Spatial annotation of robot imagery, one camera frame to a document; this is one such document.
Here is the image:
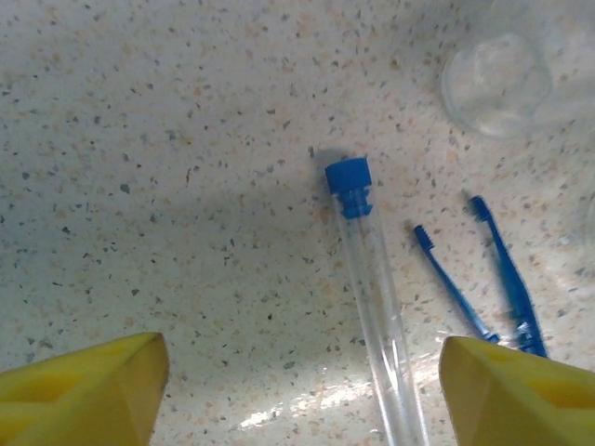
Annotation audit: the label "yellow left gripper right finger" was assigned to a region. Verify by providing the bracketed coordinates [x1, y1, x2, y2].
[439, 335, 595, 446]

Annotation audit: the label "blue plastic tweezers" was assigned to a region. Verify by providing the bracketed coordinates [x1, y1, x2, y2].
[412, 195, 549, 359]

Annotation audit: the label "clear petri dish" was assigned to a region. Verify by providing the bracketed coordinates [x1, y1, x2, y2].
[440, 32, 554, 139]

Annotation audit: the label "clear test tube blue cap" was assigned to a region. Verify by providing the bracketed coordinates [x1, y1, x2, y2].
[324, 157, 431, 446]

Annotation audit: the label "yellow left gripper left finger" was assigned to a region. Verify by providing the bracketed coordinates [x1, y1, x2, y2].
[0, 331, 168, 446]

